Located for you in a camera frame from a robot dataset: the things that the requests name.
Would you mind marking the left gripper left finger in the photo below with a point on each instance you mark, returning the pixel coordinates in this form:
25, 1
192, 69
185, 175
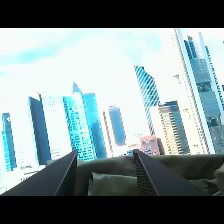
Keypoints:
56, 180

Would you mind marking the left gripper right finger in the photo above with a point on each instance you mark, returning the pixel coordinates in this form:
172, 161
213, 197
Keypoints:
156, 180

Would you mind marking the dark brown T-shirt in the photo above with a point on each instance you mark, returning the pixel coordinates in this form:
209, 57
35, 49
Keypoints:
110, 173

